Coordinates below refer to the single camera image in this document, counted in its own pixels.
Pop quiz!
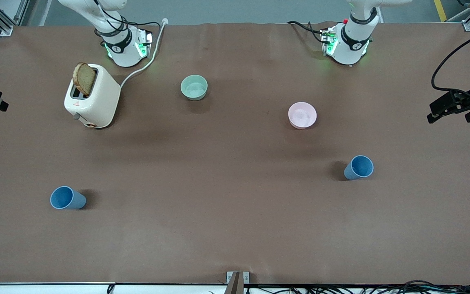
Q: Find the cream white toaster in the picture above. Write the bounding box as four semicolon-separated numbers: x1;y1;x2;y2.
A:
64;63;121;129

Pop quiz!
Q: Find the black base power cable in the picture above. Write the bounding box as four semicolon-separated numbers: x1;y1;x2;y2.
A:
286;20;326;45

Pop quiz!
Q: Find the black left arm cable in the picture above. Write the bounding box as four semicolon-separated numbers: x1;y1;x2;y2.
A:
431;25;470;107

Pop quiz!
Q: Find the metal bracket with post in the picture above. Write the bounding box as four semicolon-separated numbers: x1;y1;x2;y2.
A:
226;271;250;294

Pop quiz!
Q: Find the pink bowl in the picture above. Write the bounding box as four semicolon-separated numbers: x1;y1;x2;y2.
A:
288;102;317;129

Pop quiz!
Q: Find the blue plastic cup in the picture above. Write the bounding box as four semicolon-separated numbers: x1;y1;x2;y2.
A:
344;155;375;180
50;186;87;210

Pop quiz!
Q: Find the brown table mat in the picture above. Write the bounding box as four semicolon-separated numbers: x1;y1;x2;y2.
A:
0;21;470;285

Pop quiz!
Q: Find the white toaster power cord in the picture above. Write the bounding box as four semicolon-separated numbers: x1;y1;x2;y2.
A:
120;18;168;89

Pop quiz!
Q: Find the mint green bowl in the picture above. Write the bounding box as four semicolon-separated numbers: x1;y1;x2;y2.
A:
180;74;208;101

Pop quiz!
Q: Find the brown bread slice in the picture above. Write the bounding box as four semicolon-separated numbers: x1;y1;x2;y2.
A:
72;62;97;97

